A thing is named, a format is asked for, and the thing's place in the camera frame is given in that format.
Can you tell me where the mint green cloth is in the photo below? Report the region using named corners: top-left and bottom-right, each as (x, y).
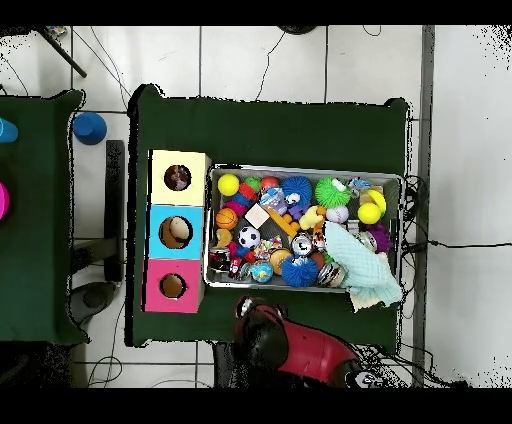
top-left (323, 221), bottom-right (404, 312)

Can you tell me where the shallow clear mesh bin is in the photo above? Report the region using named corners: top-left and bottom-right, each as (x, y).
top-left (204, 163), bottom-right (405, 296)

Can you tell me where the wooden box with three holes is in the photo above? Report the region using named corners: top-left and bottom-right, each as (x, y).
top-left (143, 148), bottom-right (212, 315)

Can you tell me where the plain wooden block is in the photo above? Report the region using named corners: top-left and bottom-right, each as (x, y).
top-left (244, 203), bottom-right (272, 230)

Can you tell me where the small soccer ball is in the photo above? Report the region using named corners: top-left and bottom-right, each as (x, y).
top-left (238, 226), bottom-right (262, 249)

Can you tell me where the small basketball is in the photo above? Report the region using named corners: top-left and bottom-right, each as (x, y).
top-left (215, 207), bottom-right (239, 232)

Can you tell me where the yellow ball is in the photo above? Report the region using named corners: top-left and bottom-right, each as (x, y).
top-left (357, 201), bottom-right (382, 225)
top-left (217, 172), bottom-right (241, 197)

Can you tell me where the globe print ball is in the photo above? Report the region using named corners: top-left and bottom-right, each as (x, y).
top-left (251, 260), bottom-right (275, 285)

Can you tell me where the blue spiky rubber ball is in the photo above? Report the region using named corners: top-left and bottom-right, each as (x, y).
top-left (281, 255), bottom-right (320, 289)

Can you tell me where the green fuzzy toy with eyes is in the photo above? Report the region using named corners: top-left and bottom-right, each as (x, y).
top-left (314, 176), bottom-right (352, 209)

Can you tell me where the small baseball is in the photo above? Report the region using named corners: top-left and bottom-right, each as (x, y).
top-left (326, 205), bottom-right (350, 225)

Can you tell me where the dark green table cloth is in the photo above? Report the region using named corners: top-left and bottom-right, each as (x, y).
top-left (0, 87), bottom-right (88, 347)
top-left (127, 83), bottom-right (411, 353)

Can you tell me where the purple spiky toy with eyes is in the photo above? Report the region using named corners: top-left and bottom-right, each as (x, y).
top-left (367, 223), bottom-right (393, 254)

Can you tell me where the person's foot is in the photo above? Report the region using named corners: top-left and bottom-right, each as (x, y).
top-left (277, 25), bottom-right (320, 37)

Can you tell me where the pink round object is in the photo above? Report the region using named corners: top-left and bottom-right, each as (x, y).
top-left (0, 181), bottom-right (11, 222)

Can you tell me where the light blue cup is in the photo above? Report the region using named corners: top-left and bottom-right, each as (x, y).
top-left (0, 117), bottom-right (19, 145)

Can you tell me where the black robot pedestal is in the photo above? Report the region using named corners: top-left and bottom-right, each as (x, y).
top-left (211, 342), bottom-right (241, 389)

